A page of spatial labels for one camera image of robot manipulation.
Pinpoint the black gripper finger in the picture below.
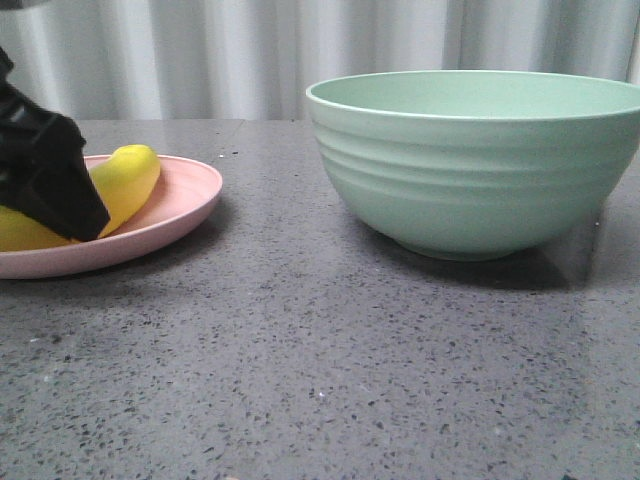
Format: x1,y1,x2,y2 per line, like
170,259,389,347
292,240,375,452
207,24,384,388
1,52,110,241

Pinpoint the yellow banana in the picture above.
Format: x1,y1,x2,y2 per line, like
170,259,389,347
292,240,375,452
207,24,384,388
1,144,161,252

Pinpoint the pink plate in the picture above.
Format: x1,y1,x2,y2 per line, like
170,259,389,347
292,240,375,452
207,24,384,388
1,155,223,280

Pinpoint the green ribbed bowl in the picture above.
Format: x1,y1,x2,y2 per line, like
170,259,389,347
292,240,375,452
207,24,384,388
306,70,639,261

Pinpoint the white pleated curtain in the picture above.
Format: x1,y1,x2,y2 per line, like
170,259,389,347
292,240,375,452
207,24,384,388
1,1,639,120

